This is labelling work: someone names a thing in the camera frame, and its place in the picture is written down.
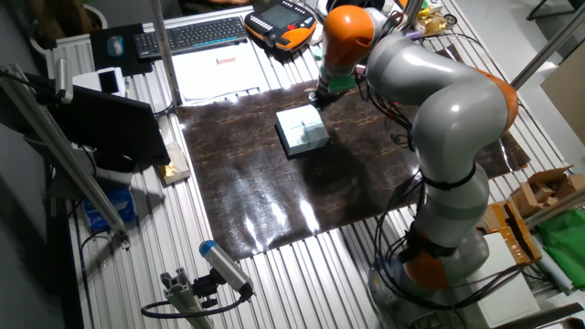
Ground silver camera with blue cap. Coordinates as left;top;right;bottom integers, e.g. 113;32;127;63
198;239;255;296

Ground open brown cardboard box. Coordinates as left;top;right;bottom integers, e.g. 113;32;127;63
510;164;585;218

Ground black camera cable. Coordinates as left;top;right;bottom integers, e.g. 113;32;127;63
140;292;252;320

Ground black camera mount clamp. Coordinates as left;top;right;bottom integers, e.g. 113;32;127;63
191;269;220;308

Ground upright aluminium post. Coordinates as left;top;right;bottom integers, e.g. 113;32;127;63
149;0;184;107

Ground orange black teach pendant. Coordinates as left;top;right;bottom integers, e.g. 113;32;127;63
243;0;318;52

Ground silver cylindrical camera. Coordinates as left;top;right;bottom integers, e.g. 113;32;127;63
54;57;74;104

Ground black computer keyboard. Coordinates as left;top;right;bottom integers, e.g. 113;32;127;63
133;16;250;60

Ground slanted grey metal pole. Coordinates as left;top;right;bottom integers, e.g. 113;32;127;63
511;4;585;87

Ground long slanted aluminium bar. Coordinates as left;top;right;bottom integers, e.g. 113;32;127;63
0;63;132;248

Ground white round object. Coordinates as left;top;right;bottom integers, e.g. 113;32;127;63
306;21;326;47

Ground dark marble pattern mat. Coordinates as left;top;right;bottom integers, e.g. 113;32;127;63
175;43;532;261

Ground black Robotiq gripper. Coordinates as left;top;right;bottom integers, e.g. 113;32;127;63
306;87;342;111

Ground white flat box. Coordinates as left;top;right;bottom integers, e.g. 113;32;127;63
470;231;541;328

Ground pale blue roll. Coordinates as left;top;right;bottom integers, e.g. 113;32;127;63
532;246;575;296

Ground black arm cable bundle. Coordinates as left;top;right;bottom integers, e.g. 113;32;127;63
358;11;527;312

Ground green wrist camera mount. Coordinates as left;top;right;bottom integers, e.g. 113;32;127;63
326;72;357;95

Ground gold shiny trinkets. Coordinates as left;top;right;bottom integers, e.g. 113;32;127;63
413;2;458;37

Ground small box with gold foil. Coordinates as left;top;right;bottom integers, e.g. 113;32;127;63
157;141;192;186

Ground white round bucket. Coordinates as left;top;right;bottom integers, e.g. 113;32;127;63
29;4;109;56

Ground blue tissue pack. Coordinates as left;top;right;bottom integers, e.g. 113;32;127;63
82;187;137;231

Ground white paper sheets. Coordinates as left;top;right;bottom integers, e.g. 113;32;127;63
171;41;271;104

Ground green cloth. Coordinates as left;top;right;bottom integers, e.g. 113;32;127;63
535;208;585;290

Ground brown cardboard sheet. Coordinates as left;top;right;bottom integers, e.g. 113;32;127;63
540;43;585;147

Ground orange brown box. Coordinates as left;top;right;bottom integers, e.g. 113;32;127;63
474;199;531;266

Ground grey computer mouse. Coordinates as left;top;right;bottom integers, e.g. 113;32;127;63
106;35;125;58

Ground white device with black screen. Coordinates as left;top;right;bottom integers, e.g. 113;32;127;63
71;67;126;97

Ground black mouse pad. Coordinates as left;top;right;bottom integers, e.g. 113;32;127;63
89;22;154;78

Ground short aluminium profile piece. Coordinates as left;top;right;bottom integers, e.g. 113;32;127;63
159;268;214;329

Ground black monitor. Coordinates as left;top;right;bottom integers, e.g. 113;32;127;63
25;72;171;174

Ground light blue box lid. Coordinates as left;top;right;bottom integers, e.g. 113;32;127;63
274;103;330;156

